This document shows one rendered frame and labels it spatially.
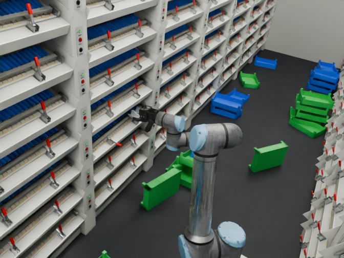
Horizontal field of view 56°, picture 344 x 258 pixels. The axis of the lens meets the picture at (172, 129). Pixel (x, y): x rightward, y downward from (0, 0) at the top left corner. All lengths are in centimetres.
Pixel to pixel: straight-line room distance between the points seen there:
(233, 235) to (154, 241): 57
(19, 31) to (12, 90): 21
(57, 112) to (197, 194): 72
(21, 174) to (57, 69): 46
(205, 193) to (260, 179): 124
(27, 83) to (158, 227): 127
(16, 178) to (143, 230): 97
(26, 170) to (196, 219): 79
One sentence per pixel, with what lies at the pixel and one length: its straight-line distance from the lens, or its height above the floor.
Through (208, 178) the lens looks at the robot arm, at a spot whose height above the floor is 72.
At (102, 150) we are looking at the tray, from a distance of 187.
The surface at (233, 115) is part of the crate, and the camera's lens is 334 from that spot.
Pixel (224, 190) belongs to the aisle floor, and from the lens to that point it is 250.
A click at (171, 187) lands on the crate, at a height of 9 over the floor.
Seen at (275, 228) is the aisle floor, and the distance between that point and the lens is 238.
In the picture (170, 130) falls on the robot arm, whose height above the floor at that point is 62.
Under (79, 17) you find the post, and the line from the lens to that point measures 141.
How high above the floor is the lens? 169
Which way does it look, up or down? 34 degrees down
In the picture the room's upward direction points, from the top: 7 degrees clockwise
